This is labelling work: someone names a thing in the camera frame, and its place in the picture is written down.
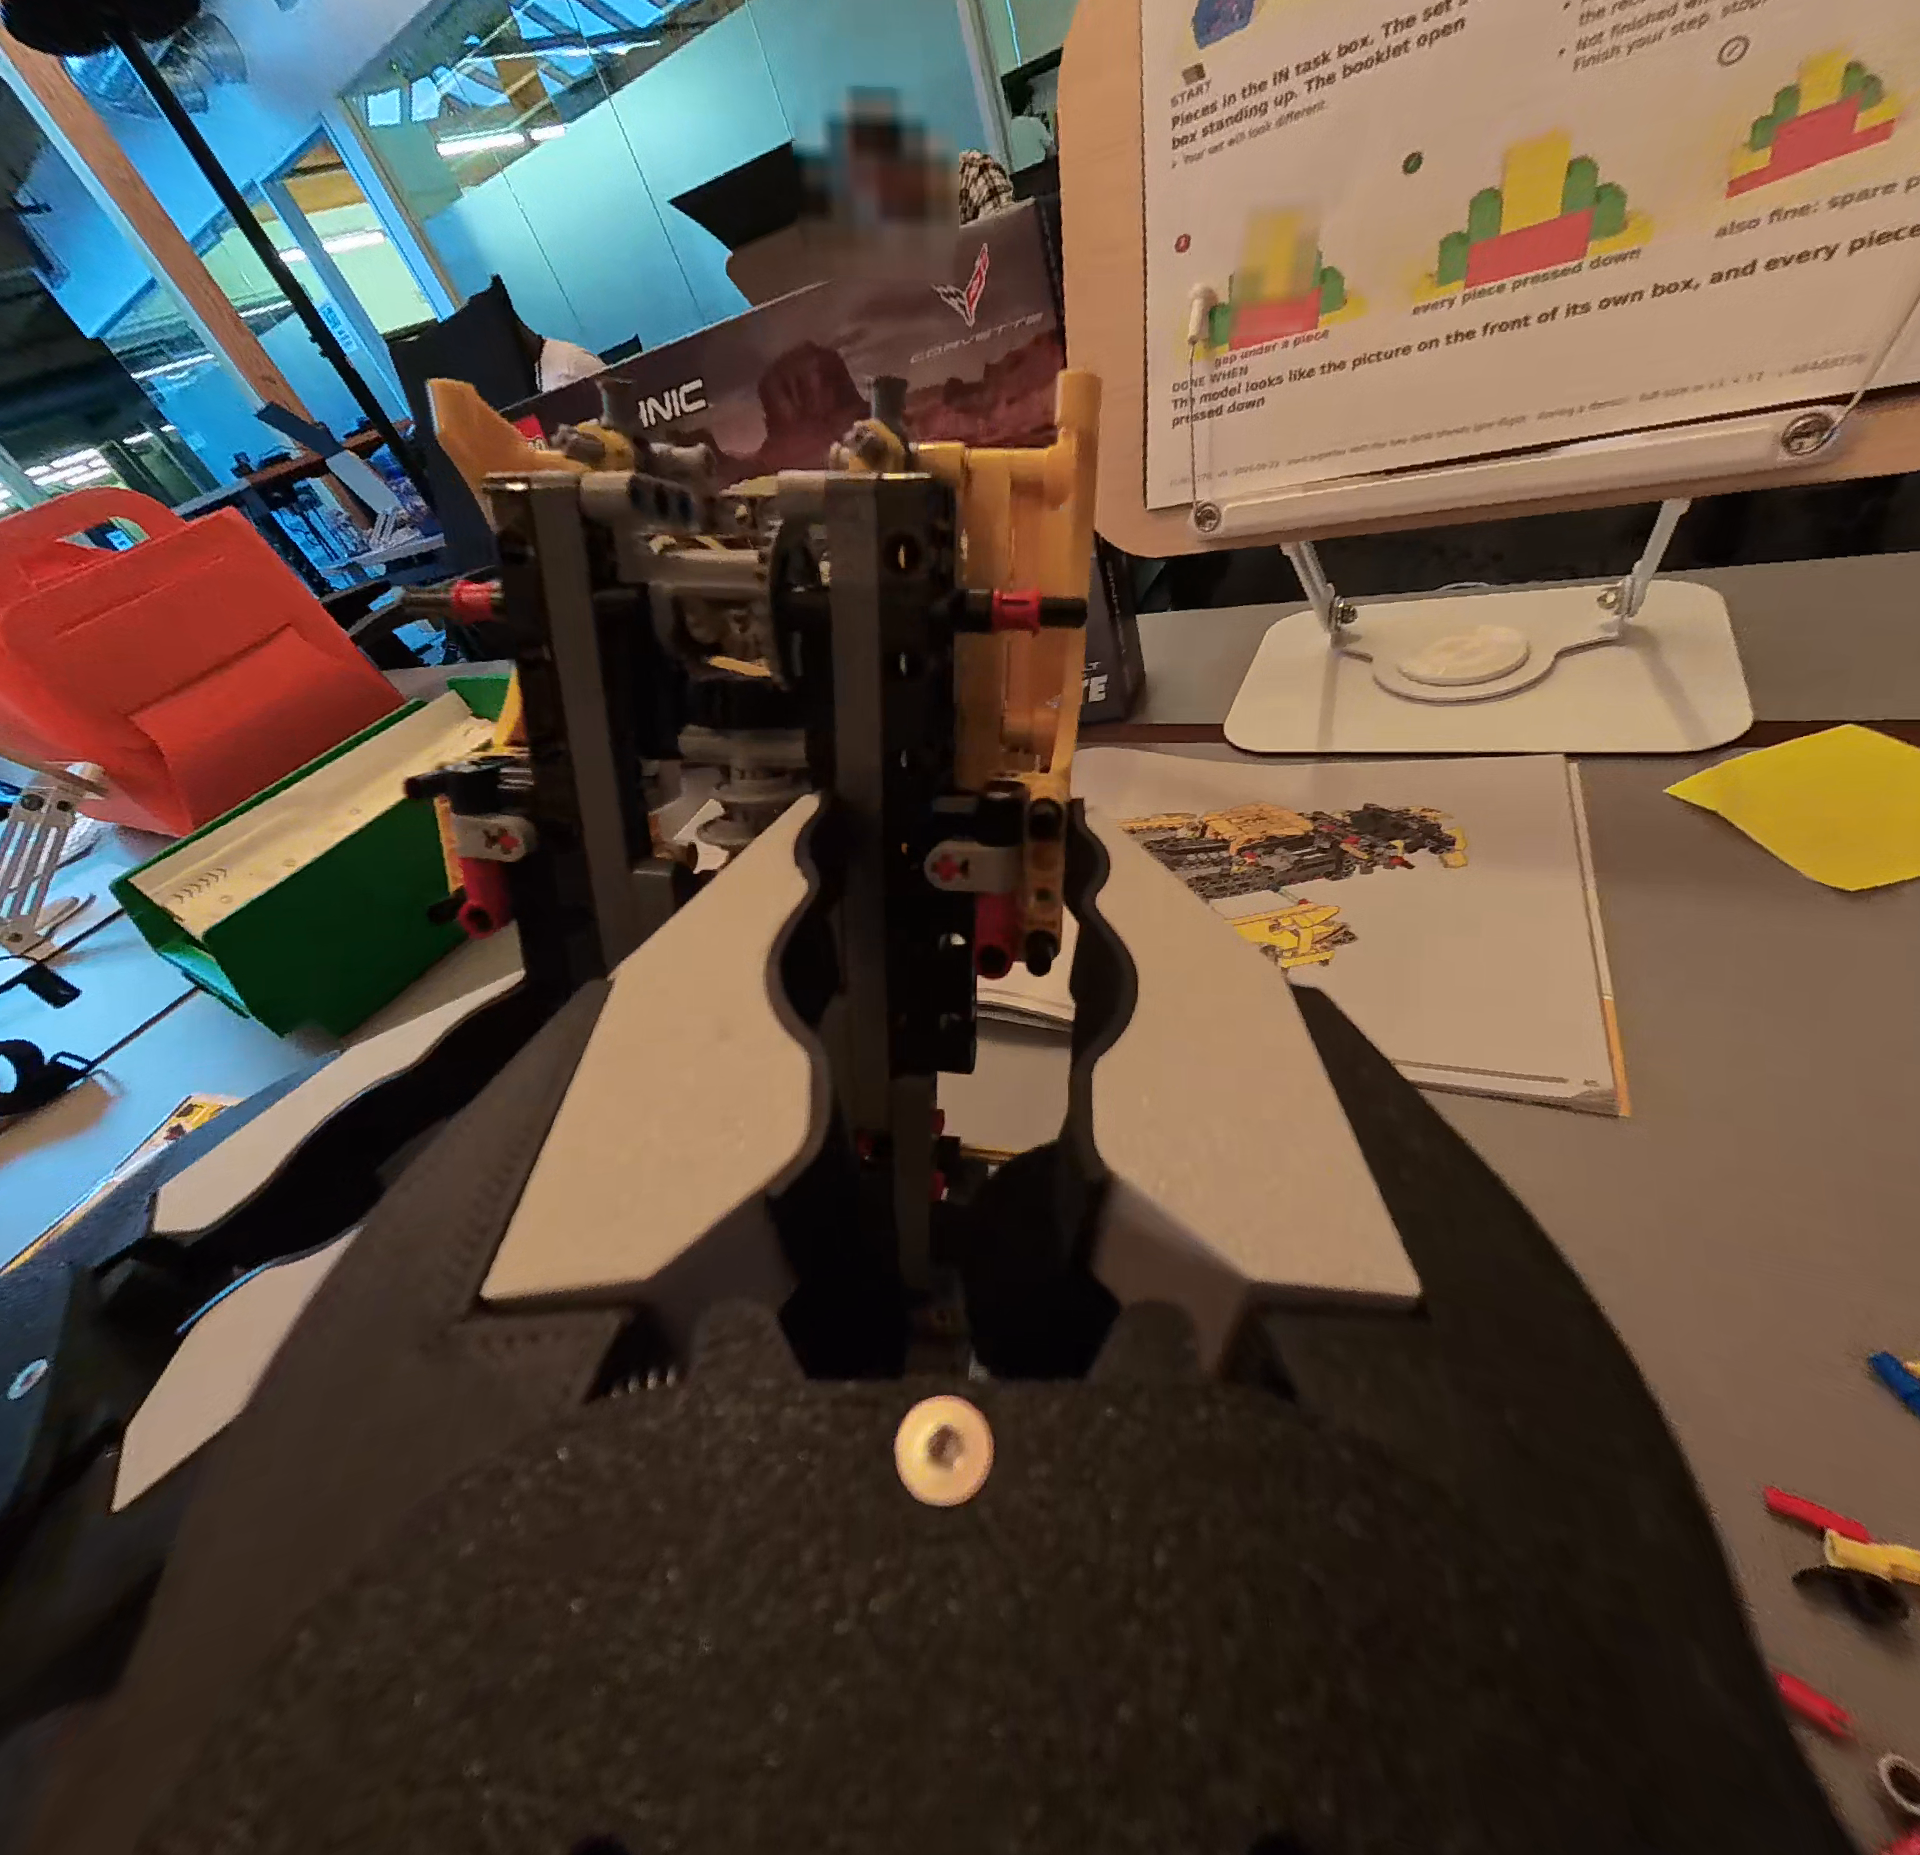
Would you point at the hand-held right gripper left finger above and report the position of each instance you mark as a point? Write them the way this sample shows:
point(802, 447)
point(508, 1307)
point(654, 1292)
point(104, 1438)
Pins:
point(674, 1103)

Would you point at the building instruction booklet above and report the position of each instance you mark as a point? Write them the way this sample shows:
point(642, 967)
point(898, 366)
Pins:
point(1467, 987)

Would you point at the red plastic case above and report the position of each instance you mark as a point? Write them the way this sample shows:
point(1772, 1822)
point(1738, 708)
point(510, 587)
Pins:
point(198, 687)

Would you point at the blue brick pin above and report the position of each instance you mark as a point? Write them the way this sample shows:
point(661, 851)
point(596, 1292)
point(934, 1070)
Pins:
point(1893, 1387)

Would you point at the white metal bracket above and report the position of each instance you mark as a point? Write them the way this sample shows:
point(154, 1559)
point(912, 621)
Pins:
point(37, 847)

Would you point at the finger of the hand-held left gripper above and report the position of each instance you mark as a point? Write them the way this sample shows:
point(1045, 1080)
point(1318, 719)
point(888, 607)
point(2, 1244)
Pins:
point(280, 1156)
point(198, 1377)

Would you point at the printed leaflet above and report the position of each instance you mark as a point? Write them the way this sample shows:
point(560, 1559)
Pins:
point(186, 1120)

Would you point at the yellow paper sheet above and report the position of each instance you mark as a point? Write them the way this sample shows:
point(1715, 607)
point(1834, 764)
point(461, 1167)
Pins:
point(1820, 810)

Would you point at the yellow black brick car model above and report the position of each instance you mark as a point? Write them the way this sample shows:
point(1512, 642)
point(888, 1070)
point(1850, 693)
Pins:
point(885, 657)

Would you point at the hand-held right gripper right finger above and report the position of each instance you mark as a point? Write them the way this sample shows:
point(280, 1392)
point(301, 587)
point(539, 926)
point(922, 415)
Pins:
point(1221, 1120)

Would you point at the dark car set box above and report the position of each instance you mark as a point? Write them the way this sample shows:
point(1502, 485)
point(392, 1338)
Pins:
point(906, 325)

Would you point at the printed instruction sheet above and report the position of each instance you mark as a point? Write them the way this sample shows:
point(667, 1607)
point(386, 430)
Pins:
point(1495, 114)

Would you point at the black floor lamp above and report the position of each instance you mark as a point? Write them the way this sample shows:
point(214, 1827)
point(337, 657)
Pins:
point(104, 1)

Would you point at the group of small brick pieces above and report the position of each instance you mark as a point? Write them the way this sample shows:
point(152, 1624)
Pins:
point(1820, 1518)

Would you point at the grey desk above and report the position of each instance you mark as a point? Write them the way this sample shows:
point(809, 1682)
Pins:
point(1730, 1135)

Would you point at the green storage bin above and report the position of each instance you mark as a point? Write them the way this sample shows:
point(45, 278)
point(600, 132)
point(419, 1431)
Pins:
point(316, 926)

